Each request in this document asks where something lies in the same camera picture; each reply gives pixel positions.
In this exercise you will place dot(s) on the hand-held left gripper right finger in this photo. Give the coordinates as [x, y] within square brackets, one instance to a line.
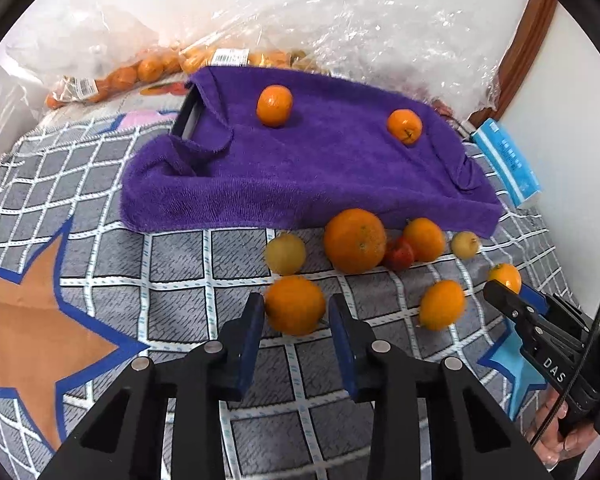
[342, 347]

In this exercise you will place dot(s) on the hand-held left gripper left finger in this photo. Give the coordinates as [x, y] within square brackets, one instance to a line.
[252, 340]

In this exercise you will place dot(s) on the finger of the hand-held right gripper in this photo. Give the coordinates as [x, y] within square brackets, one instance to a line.
[510, 306]
[536, 299]

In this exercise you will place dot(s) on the small orange kumquat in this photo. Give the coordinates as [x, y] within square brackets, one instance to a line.
[506, 276]

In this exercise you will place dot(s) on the oval orange mandarin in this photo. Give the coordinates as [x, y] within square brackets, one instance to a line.
[442, 306]

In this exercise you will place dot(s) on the small yellow fruit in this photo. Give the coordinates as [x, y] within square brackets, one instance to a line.
[465, 245]

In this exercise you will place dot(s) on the yellow round fruit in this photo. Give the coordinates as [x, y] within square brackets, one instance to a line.
[286, 254]

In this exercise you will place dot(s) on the large orange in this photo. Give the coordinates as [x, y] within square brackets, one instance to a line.
[355, 241]

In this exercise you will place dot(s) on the black tray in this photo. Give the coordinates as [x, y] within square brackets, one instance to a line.
[187, 117]

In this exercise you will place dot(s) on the person's right hand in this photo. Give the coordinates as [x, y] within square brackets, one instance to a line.
[547, 452]

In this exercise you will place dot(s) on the red tomato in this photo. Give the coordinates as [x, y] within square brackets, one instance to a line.
[398, 256]

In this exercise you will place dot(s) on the grey checked star blanket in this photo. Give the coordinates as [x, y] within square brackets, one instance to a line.
[180, 260]

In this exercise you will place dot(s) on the blue tissue pack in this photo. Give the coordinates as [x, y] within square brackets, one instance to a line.
[505, 160]

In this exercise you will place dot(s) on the purple towel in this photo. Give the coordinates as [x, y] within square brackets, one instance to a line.
[330, 170]

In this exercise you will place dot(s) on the bag of cherry tomatoes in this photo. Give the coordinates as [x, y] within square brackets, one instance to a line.
[442, 110]

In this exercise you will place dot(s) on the labelled plastic bag of oranges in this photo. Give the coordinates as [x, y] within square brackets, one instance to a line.
[220, 57]

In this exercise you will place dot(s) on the plastic bag of mandarins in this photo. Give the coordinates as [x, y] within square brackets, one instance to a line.
[120, 77]

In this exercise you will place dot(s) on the large clear plastic bag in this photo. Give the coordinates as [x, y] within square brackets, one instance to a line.
[380, 35]

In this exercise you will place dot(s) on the crumpled white plastic bag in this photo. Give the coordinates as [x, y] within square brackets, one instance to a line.
[70, 45]

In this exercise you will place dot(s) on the brown wooden door frame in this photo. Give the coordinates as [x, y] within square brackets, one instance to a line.
[530, 35]

